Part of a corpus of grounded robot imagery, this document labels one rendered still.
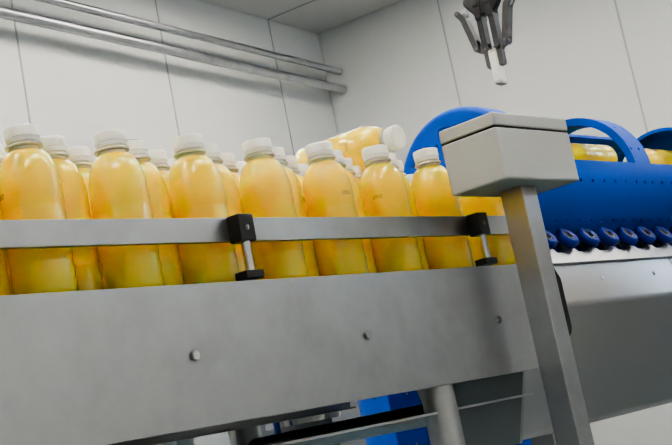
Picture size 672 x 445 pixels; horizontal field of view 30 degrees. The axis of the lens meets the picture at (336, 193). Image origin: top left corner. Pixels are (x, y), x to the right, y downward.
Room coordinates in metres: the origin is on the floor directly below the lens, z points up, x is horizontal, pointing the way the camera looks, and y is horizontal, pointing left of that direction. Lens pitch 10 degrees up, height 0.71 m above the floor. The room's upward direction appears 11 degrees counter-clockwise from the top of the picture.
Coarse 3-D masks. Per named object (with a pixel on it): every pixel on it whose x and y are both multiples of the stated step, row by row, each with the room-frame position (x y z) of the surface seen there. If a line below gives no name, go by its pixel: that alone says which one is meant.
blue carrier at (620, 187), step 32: (576, 128) 2.59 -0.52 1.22; (608, 128) 2.50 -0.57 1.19; (576, 160) 2.30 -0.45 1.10; (640, 160) 2.49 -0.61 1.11; (544, 192) 2.21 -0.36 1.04; (576, 192) 2.29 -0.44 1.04; (608, 192) 2.38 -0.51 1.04; (640, 192) 2.48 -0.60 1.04; (544, 224) 2.26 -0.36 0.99; (576, 224) 2.34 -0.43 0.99; (608, 224) 2.44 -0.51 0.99; (640, 224) 2.54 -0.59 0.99
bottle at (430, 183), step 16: (432, 160) 1.89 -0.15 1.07; (416, 176) 1.89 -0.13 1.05; (432, 176) 1.88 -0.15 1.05; (416, 192) 1.89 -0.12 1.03; (432, 192) 1.87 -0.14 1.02; (448, 192) 1.88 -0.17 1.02; (432, 208) 1.88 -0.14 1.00; (448, 208) 1.88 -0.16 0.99; (432, 240) 1.88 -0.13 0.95; (448, 240) 1.87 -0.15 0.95; (464, 240) 1.89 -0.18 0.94; (432, 256) 1.88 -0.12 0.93; (448, 256) 1.87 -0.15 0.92; (464, 256) 1.88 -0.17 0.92
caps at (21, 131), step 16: (16, 128) 1.33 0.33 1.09; (32, 128) 1.34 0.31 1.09; (0, 144) 1.39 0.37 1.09; (48, 144) 1.40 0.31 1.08; (64, 144) 1.41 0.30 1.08; (96, 144) 1.43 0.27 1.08; (128, 144) 1.49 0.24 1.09; (144, 144) 1.50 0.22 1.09; (176, 144) 1.52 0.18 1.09; (192, 144) 1.52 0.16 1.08; (208, 144) 1.59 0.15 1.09; (256, 144) 1.61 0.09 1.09; (320, 144) 1.70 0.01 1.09; (160, 160) 1.57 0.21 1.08; (224, 160) 1.65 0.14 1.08; (288, 160) 1.75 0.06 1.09; (336, 160) 1.77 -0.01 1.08
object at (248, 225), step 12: (240, 216) 1.49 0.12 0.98; (228, 228) 1.50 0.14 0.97; (240, 228) 1.49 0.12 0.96; (252, 228) 1.51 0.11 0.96; (240, 240) 1.49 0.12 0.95; (252, 240) 1.51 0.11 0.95; (252, 264) 1.50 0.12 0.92; (240, 276) 1.50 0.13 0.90; (252, 276) 1.49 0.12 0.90; (264, 276) 1.51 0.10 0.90
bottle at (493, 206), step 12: (468, 204) 1.98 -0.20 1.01; (480, 204) 1.97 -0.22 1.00; (492, 204) 1.97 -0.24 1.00; (468, 240) 2.00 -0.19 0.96; (492, 240) 1.97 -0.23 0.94; (504, 240) 1.97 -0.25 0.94; (480, 252) 1.97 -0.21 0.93; (492, 252) 1.97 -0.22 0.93; (504, 252) 1.97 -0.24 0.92; (504, 264) 1.97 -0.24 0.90
